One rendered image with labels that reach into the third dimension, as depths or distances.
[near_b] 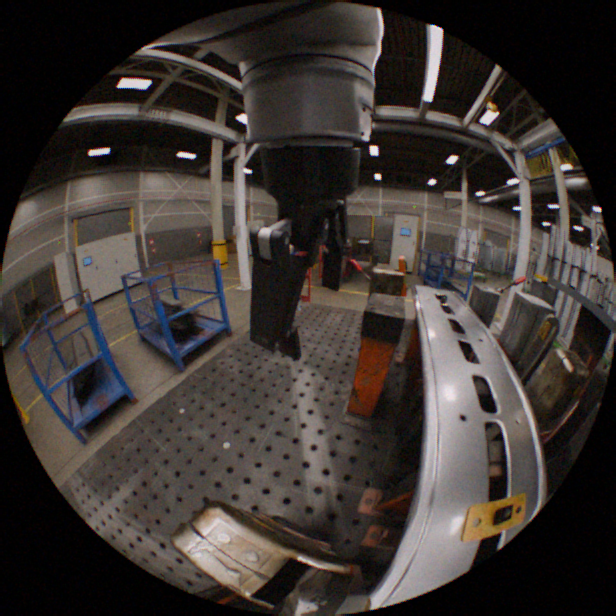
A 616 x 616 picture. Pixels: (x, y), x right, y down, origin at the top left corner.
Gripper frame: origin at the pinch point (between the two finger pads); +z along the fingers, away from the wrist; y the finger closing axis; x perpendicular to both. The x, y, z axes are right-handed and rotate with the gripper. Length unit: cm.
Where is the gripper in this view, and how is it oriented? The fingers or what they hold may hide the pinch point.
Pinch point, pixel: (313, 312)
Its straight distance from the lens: 25.7
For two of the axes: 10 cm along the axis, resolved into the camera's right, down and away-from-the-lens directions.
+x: -8.9, -3.3, 3.1
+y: 4.5, -7.0, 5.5
